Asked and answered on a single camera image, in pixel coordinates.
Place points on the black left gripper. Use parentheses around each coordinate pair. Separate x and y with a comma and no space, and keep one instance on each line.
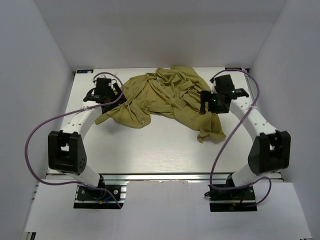
(115,104)

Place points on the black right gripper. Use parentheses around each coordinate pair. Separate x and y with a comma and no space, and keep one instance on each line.
(206,96)

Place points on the olive green jacket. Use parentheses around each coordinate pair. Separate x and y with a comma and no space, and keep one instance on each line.
(174,93)

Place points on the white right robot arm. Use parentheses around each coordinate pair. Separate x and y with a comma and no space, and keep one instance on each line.
(270,151)

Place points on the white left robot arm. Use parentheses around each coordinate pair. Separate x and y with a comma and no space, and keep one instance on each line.
(66,150)

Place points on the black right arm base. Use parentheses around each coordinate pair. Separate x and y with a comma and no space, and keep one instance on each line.
(227,201)

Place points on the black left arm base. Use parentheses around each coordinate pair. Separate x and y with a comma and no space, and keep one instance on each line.
(91,199)

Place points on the blue label sticker left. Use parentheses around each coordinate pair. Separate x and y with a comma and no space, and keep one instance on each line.
(84,71)

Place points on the blue label sticker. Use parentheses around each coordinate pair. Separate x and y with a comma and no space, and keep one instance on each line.
(233,69)
(84,71)

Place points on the blue label sticker right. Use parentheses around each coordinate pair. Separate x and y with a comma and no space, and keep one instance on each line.
(233,69)

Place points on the aluminium table edge rail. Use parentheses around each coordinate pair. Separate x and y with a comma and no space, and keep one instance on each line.
(159,176)

